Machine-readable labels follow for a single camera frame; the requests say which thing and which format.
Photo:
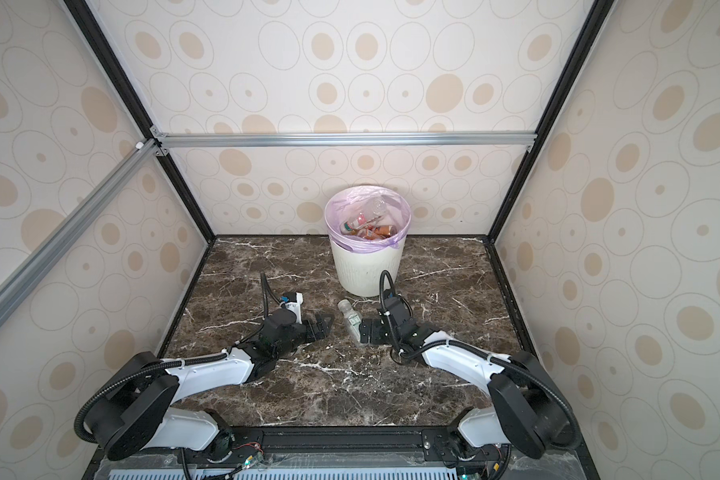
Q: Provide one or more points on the brown tea bottle orange label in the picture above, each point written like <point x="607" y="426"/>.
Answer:
<point x="376" y="232"/>

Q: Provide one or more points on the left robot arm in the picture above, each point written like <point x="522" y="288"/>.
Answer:
<point x="137" y="408"/>

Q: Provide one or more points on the aluminium rail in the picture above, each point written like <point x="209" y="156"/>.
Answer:
<point x="15" y="289"/>
<point x="351" y="139"/>

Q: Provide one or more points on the pink bin liner bag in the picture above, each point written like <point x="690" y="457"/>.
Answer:
<point x="341" y="211"/>

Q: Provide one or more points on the clear bottle white cap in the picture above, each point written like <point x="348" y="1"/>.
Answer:
<point x="374" y="210"/>

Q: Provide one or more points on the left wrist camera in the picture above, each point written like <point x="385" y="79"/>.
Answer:
<point x="293" y="301"/>

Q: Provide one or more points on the black frame post left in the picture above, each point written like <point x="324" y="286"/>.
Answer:
<point x="83" y="17"/>

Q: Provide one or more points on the left aluminium rail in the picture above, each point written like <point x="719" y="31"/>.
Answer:
<point x="15" y="289"/>

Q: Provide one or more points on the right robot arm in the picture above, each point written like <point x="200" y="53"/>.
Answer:
<point x="527" y="410"/>

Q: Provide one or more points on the black frame post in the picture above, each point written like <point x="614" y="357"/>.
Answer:
<point x="83" y="17"/>
<point x="592" y="26"/>

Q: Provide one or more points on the back aluminium rail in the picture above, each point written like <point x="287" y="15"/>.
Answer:
<point x="351" y="139"/>

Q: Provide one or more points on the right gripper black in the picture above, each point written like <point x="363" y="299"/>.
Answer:
<point x="375" y="325"/>

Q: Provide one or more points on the white plastic waste bin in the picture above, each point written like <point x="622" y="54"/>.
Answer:
<point x="360" y="262"/>

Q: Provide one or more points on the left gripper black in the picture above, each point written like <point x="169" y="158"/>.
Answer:
<point x="322" y="331"/>

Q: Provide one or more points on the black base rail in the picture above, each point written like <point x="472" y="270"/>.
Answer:
<point x="389" y="452"/>

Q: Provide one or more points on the black frame post right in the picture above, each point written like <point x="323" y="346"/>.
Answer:
<point x="592" y="26"/>

